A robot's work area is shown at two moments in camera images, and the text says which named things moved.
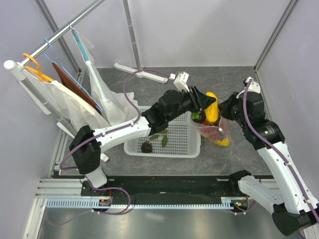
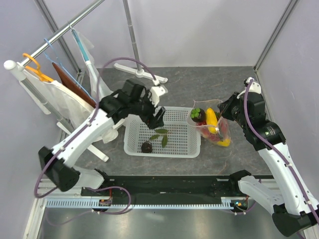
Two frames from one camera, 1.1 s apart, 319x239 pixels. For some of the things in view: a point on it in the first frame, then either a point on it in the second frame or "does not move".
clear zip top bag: (219, 134) does not move
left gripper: (199, 100) to (154, 122)
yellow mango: (225, 142) does not move
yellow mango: (211, 112) to (211, 120)
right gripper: (224, 107) does not move
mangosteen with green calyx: (199, 117) does not move
